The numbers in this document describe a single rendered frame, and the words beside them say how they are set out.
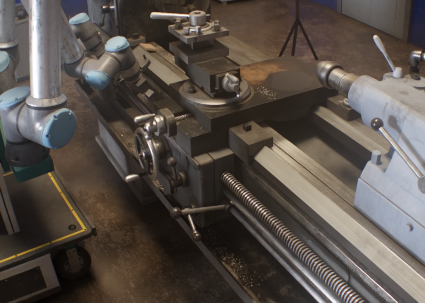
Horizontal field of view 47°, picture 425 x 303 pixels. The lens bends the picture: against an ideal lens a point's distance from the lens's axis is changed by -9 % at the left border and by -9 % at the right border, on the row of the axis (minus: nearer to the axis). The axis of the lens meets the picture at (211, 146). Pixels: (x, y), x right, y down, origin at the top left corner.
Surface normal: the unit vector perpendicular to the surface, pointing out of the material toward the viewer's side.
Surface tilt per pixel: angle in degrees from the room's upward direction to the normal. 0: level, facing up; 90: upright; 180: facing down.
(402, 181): 66
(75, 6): 90
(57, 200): 0
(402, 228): 90
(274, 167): 36
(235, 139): 90
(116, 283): 0
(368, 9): 90
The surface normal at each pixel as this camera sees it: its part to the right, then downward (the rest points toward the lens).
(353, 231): -0.53, -0.52
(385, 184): -0.78, -0.16
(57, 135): 0.83, 0.35
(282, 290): -0.03, -0.85
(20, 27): 0.57, 0.42
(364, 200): -0.87, 0.28
